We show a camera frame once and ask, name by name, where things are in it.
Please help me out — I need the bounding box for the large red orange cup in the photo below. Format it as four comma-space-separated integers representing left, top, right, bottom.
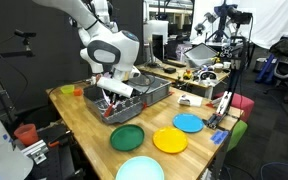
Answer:
13, 123, 40, 147

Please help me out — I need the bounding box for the white paper cup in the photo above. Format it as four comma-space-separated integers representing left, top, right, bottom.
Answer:
213, 62, 225, 74

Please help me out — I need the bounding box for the brown wooden spoon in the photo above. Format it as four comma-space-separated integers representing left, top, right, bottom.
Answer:
94, 73, 103, 85

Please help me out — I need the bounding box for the black office chair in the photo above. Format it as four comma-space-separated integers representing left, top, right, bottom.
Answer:
263, 54, 288, 104

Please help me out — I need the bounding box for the yellow plastic plate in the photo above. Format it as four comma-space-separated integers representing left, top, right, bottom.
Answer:
152, 126, 189, 155

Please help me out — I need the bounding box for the light teal plastic plate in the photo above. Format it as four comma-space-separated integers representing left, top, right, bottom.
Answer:
114, 155, 166, 180

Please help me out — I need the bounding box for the blue floor cable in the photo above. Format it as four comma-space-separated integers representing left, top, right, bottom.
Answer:
259, 161, 288, 180

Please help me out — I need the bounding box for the blue metal frame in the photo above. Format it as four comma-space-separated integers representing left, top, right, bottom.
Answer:
254, 53, 276, 84

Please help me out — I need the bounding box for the black jacket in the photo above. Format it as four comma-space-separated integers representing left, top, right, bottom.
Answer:
269, 38, 288, 58

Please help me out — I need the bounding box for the orange handled black tool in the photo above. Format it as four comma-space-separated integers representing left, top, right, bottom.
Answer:
47, 130, 73, 149

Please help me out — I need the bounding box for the black camera on boom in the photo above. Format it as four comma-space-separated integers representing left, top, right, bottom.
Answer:
13, 29, 37, 47

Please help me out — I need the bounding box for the black clamped camera stand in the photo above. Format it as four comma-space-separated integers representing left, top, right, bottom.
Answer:
205, 33, 250, 130

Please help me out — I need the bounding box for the grey tilted tray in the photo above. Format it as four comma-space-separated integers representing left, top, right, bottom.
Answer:
183, 42, 219, 69

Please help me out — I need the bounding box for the wooden side table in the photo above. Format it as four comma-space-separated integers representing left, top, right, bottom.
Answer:
135, 61, 231, 100

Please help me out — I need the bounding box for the grey dish drying rack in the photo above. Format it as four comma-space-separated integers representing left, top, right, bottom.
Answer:
82, 83, 145, 125

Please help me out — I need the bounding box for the white hanging sheet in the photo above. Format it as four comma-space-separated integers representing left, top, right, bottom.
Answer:
190, 0, 288, 50

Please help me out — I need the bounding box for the small black box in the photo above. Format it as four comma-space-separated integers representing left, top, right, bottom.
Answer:
163, 66, 178, 75

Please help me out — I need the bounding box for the blue tripod rig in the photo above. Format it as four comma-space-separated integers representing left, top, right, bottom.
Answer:
193, 0, 239, 43

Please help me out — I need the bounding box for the white rounded dome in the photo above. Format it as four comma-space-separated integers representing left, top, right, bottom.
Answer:
0, 111, 35, 180

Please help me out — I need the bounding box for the black keyboard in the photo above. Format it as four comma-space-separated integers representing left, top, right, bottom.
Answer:
162, 59, 187, 69

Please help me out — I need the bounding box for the green stool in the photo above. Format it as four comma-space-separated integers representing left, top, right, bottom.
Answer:
226, 119, 249, 153

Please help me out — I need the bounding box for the green plastic plate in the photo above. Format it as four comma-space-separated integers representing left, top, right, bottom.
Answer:
109, 123, 146, 152

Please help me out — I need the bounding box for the small orange plastic cup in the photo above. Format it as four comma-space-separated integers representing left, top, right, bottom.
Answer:
72, 87, 84, 97

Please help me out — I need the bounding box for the black boom tripod stand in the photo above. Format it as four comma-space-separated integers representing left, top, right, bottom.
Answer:
0, 49, 36, 125

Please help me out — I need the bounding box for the blue plastic plate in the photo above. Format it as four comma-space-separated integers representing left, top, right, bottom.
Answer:
172, 112, 205, 134

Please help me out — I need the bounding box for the blue tape patch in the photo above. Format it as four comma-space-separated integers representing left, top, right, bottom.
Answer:
210, 129, 229, 145

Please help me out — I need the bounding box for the grey plastic tub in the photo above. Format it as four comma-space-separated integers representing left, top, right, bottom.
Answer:
126, 74, 172, 107

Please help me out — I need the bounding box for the black camera on stand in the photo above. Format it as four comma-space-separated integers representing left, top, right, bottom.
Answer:
226, 5, 254, 26

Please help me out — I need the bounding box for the yellow toy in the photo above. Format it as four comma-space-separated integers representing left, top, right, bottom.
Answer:
182, 69, 193, 81

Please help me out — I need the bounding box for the aluminium bracket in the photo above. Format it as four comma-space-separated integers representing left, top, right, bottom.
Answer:
21, 139, 50, 165

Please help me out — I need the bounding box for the black white headset device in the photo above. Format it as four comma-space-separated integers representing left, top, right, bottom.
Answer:
197, 68, 218, 83

